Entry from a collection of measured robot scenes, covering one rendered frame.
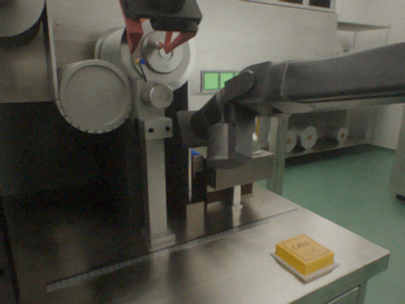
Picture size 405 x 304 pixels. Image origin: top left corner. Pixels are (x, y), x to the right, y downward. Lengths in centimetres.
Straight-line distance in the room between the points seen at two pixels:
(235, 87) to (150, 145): 19
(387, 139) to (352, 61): 509
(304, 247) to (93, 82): 46
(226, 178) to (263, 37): 63
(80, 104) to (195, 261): 33
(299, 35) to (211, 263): 95
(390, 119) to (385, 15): 154
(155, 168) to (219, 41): 59
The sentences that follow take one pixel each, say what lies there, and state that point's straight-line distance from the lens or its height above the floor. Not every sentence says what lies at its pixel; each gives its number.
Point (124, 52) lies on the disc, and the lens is 56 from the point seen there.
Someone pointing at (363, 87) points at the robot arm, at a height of 120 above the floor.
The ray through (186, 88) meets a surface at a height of 118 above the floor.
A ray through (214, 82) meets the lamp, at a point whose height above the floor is 118.
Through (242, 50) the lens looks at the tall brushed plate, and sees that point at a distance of 108.
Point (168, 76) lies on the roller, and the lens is 57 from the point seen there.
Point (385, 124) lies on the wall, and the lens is 544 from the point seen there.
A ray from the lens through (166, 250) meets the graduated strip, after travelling 57.
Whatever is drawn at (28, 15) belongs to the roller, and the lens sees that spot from 55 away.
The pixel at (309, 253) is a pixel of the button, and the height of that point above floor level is 92.
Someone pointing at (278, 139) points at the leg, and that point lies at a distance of 146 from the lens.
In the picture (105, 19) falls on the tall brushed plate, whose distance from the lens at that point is 90.
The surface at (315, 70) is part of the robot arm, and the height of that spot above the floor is 122.
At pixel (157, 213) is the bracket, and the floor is 95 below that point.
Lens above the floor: 122
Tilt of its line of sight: 15 degrees down
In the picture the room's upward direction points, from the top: straight up
